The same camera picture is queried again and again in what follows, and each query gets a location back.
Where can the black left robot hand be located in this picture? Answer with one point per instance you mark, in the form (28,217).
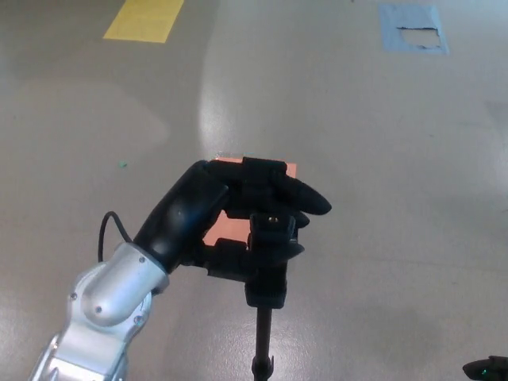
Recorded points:
(178,214)

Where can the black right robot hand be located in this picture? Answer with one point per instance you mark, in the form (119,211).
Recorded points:
(490,369)

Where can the black phone stand tripod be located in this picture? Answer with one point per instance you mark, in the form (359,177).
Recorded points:
(265,289)

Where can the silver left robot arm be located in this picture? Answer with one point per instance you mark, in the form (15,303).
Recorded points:
(107,293)

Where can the orange floor tape patch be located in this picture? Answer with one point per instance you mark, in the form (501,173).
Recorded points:
(226,230)

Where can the yellow floor tape patch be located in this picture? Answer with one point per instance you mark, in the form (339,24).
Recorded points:
(145,20)

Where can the torn blue floor tape patch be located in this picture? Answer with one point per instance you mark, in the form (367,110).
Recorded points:
(391,28)

